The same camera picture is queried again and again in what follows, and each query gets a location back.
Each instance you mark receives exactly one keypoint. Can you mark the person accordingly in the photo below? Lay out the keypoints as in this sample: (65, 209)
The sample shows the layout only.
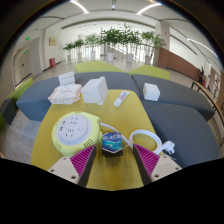
(201, 75)

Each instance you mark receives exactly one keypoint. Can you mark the red fire cabinet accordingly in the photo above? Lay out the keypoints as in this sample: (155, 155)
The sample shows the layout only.
(52, 62)

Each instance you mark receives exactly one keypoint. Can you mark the grey sofa with cube box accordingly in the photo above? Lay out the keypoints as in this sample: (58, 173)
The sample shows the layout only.
(186, 96)

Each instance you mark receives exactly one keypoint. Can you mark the small green sofa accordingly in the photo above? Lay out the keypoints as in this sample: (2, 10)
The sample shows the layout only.
(150, 71)

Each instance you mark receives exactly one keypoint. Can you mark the row of potted plants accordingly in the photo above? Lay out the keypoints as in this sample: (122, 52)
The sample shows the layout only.
(111, 36)

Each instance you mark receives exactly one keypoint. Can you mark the round yellow-green power strip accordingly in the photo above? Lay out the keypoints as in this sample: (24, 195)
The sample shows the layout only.
(73, 131)

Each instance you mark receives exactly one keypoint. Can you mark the small white cube box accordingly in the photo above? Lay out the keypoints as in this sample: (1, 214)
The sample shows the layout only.
(151, 92)

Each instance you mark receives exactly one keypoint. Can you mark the white tube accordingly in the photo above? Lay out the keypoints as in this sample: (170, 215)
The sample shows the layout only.
(121, 98)

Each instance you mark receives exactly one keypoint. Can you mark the grey sofa beside table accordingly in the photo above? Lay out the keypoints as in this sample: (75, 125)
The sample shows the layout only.
(186, 136)

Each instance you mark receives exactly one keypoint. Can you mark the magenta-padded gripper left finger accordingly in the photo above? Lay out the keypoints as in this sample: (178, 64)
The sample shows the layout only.
(80, 160)

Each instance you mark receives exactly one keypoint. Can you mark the wet wipes pack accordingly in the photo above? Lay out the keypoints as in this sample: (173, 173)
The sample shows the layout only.
(65, 94)

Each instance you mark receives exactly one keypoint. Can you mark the green exit sign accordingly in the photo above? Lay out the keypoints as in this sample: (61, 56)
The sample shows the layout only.
(28, 38)

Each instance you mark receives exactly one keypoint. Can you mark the wooden bench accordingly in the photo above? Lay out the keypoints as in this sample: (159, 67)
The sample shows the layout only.
(206, 95)

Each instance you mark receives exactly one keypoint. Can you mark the framed wall picture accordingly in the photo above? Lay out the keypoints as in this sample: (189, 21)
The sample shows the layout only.
(52, 41)

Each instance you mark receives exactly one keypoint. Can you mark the large green sofa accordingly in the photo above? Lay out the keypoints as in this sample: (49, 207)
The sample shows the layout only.
(96, 67)

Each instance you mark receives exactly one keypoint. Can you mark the green ottoman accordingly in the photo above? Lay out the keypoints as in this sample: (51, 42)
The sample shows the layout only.
(20, 89)

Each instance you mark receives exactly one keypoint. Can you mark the long grey sofa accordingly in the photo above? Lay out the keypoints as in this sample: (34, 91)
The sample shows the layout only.
(33, 103)

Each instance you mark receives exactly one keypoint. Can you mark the dark grey ottoman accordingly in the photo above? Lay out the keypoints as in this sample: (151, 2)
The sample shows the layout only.
(7, 111)

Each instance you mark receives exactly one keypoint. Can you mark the stack of white packs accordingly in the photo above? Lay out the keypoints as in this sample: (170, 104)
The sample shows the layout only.
(66, 78)

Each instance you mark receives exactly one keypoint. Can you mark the large white box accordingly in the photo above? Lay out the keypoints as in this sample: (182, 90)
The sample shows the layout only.
(93, 90)

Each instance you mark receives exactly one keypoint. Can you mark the ceiling strip lights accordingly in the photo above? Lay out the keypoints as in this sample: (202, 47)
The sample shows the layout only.
(80, 6)

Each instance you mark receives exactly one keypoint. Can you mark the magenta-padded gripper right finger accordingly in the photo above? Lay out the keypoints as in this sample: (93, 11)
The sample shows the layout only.
(149, 159)

